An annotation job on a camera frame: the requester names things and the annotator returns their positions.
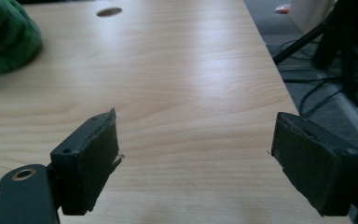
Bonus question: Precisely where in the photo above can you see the dark round table grommet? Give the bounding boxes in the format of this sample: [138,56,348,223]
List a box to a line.
[95,7,124,18]

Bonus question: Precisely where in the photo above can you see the green fleece pet garment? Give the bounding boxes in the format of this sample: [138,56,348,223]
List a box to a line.
[0,0,44,78]

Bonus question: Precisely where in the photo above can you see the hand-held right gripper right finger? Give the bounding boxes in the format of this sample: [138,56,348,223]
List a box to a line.
[270,111,358,217]

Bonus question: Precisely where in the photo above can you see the orange packet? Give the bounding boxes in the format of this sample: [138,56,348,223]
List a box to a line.
[274,3,293,15]

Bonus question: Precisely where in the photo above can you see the black floor cables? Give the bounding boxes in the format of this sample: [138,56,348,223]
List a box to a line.
[278,38,358,119]

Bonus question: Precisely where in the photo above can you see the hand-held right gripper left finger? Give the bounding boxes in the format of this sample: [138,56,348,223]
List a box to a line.
[49,107,125,217]

